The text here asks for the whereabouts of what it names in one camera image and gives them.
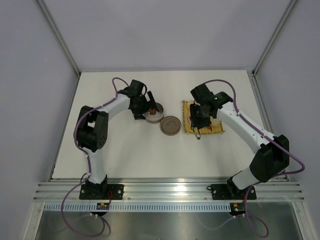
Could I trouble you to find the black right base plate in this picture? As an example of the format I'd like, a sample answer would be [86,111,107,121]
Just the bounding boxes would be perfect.
[206,183,257,201]

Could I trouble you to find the white slotted cable duct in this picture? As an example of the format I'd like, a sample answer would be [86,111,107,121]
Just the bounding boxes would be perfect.
[43,201,232,213]

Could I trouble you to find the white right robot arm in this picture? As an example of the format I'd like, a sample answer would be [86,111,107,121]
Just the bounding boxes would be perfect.
[190,89,290,198]

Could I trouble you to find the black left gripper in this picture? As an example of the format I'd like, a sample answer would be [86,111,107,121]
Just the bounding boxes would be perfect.
[131,91,159,120]

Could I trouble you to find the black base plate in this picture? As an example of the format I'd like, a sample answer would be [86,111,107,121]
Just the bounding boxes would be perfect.
[79,184,124,200]
[206,183,257,201]

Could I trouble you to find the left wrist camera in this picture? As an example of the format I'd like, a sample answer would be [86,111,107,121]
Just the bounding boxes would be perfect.
[128,79,148,97]

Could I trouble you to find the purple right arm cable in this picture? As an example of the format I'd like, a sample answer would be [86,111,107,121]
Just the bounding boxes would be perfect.
[197,79,306,237]

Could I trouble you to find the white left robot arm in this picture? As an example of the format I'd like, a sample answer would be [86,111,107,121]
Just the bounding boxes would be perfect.
[73,90,164,200]

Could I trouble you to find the round metal lunch box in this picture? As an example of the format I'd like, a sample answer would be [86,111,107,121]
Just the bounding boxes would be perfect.
[144,102,164,124]

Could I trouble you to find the yellow bamboo mat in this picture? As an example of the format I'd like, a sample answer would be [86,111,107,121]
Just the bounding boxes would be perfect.
[182,100,225,135]

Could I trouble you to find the metal tongs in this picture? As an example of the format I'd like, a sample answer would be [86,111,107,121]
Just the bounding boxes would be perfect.
[192,127,201,140]

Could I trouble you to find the aluminium frame post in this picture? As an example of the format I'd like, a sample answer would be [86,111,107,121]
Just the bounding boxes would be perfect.
[251,0,300,77]
[35,0,81,79]

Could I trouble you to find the red sausage piece toy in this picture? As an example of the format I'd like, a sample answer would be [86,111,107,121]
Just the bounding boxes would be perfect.
[150,109,157,115]

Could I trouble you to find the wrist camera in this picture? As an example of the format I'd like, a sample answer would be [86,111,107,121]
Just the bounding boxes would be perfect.
[190,83,214,105]
[128,79,148,97]

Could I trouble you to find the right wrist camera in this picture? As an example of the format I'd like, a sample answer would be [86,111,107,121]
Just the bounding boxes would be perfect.
[190,83,214,105]

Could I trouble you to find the left aluminium frame post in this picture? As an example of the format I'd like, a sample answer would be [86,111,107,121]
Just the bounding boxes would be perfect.
[35,0,81,79]

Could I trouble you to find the right aluminium frame post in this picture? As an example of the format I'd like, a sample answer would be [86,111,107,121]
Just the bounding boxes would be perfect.
[251,0,300,77]

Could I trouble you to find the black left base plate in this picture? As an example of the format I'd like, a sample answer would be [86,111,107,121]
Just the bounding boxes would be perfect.
[79,184,124,200]

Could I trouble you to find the round brown lunch box lid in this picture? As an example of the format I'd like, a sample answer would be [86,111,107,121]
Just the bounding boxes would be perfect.
[159,115,182,136]

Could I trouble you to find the aluminium mounting rail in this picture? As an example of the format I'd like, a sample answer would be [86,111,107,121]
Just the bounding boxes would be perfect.
[33,177,305,202]

